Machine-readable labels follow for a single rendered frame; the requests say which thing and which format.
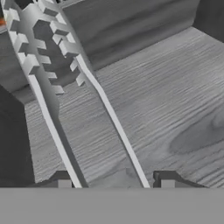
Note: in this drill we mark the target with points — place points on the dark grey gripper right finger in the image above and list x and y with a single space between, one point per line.
169 179

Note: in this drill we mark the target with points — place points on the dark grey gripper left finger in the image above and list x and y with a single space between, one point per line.
60 178

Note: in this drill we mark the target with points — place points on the grey wooden drawer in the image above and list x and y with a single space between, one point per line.
157 96

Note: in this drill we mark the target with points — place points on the silver metal tongs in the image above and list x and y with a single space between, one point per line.
43 43

